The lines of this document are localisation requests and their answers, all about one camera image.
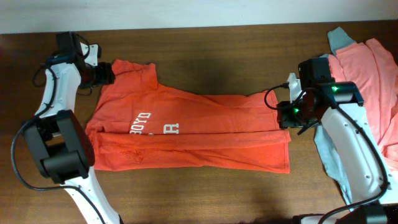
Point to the grey shirt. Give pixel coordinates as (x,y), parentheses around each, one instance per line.
(338,39)

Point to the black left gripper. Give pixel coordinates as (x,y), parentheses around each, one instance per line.
(106,75)

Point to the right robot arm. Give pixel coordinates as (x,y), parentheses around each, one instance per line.
(317,99)

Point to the orange soccer t-shirt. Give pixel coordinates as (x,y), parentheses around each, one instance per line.
(139,123)

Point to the pink shirt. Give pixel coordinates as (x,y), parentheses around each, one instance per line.
(373,69)

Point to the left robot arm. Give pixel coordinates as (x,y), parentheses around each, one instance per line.
(57,142)

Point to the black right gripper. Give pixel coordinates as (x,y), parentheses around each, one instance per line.
(284,119)

